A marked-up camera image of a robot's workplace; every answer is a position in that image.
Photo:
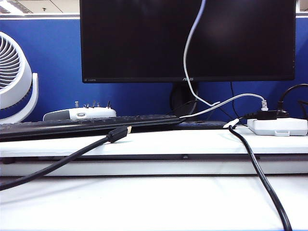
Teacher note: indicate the white desk riser shelf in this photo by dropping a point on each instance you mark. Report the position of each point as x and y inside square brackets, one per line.
[168, 146]

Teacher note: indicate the white desk fan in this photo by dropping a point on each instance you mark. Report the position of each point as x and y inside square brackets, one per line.
[14, 96]

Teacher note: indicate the black ASUS monitor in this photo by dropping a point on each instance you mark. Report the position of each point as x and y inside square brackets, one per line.
[120, 41]

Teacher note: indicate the white grey handheld device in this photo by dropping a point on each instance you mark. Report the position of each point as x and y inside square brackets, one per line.
[96, 112]

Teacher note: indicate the dark blue mouse pad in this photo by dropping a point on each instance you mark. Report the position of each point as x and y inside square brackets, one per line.
[199, 124]

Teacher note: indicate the black keyboard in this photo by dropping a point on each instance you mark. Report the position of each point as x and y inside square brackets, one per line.
[48, 127]

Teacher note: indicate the black plug adapter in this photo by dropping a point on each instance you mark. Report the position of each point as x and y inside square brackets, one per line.
[265, 115]

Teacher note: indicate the white power strip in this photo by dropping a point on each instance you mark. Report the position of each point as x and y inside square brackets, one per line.
[279, 125]

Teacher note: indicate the blue office partition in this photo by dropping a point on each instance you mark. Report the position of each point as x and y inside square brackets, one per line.
[55, 60]

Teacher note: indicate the black monitor stand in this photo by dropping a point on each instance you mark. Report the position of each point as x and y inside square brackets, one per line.
[179, 98]

